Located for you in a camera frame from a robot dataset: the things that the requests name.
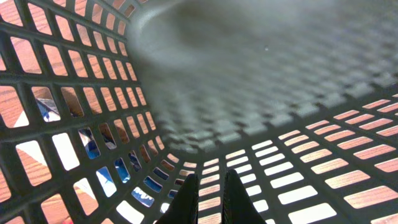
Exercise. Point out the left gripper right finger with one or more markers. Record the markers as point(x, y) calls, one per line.
point(237, 206)

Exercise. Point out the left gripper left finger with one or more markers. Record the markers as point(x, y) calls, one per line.
point(184, 207)

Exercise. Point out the grey plastic lattice basket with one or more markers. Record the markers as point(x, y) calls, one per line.
point(298, 97)

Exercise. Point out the Kleenex tissue multipack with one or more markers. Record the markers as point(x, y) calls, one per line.
point(66, 151)

